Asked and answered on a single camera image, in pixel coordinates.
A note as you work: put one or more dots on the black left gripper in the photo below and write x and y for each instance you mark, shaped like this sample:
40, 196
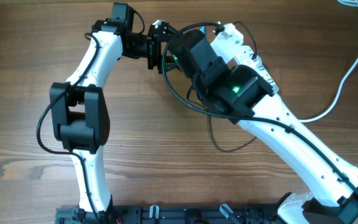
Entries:
153, 41

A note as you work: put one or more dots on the white power extension strip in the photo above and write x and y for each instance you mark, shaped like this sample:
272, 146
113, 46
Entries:
244, 56

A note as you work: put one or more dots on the blue Galaxy smartphone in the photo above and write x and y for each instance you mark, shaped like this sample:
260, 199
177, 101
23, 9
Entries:
203, 30

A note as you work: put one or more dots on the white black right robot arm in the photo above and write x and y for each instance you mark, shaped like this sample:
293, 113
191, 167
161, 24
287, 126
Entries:
231, 82

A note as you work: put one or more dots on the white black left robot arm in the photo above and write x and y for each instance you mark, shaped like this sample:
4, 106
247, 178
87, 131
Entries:
80, 117

